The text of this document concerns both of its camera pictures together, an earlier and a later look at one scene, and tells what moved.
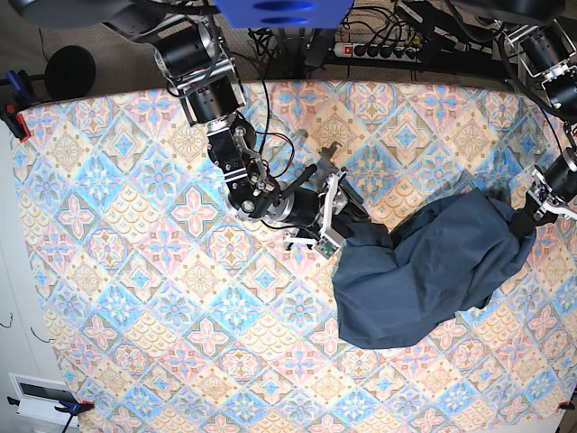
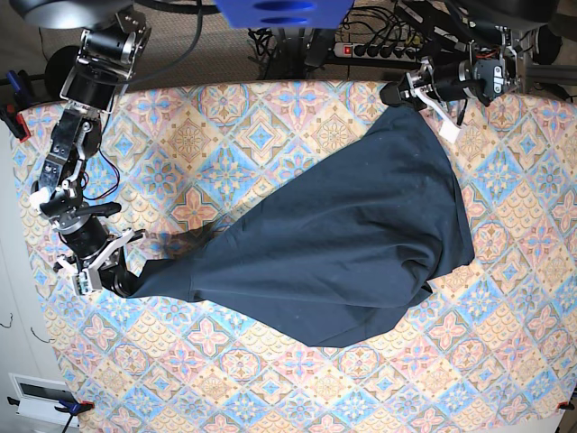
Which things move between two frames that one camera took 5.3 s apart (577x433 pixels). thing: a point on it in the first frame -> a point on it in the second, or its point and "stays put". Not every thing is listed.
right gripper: x=553 y=193 -> x=440 y=81
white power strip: x=379 y=51 stays put
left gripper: x=315 y=210 -> x=90 y=247
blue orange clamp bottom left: x=70 y=408 stays put
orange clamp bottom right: x=566 y=405 stays put
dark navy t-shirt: x=437 y=259 -> x=338 y=252
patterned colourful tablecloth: x=173 y=315 stays put
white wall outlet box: x=39 y=396 stays put
